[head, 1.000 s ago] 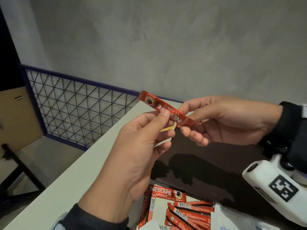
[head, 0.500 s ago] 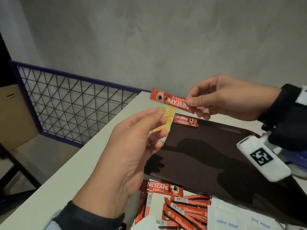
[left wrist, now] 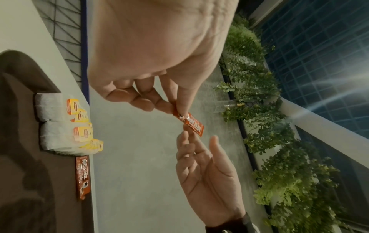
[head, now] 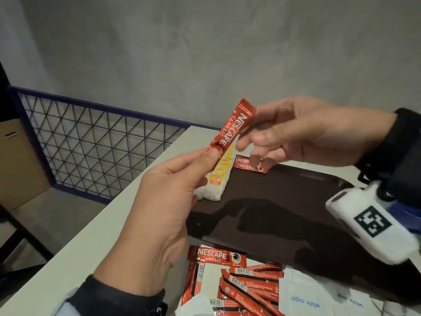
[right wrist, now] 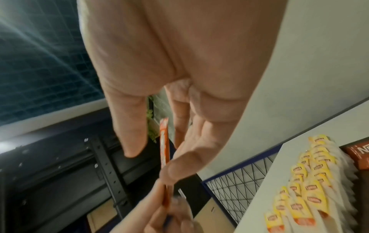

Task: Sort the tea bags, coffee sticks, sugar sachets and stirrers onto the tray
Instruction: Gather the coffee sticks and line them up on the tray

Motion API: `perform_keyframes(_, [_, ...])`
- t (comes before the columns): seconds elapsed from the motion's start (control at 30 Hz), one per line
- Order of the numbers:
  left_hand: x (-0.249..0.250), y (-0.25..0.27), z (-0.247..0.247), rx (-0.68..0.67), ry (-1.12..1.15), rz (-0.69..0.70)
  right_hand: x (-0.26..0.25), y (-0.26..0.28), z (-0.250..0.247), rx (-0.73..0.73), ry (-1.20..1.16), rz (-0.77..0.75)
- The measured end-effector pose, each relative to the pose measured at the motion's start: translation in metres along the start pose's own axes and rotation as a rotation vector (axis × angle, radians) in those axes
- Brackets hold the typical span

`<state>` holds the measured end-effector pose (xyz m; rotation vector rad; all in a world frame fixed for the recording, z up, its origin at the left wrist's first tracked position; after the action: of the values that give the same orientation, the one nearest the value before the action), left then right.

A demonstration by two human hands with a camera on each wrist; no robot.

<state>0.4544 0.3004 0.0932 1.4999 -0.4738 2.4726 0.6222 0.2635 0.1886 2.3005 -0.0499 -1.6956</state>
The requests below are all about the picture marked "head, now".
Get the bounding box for purple metal mesh railing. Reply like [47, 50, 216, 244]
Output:
[8, 86, 221, 205]

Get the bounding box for black metal table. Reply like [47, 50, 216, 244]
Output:
[0, 204, 55, 293]

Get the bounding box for person's right hand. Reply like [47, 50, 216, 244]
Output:
[236, 94, 397, 170]

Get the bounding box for black wristband white markers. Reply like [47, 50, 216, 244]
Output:
[52, 274, 168, 316]
[355, 108, 421, 208]

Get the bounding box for brown plastic tray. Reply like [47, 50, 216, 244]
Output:
[186, 162, 421, 306]

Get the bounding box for dark cabinet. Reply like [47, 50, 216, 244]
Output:
[0, 62, 17, 122]

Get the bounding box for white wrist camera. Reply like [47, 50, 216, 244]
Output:
[325, 180, 420, 266]

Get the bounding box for pile of white sugar packets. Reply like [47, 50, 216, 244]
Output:
[174, 266, 421, 316]

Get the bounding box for red Nescafe coffee sachets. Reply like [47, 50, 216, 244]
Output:
[181, 245, 287, 316]

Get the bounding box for person's left hand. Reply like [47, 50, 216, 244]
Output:
[93, 147, 221, 297]

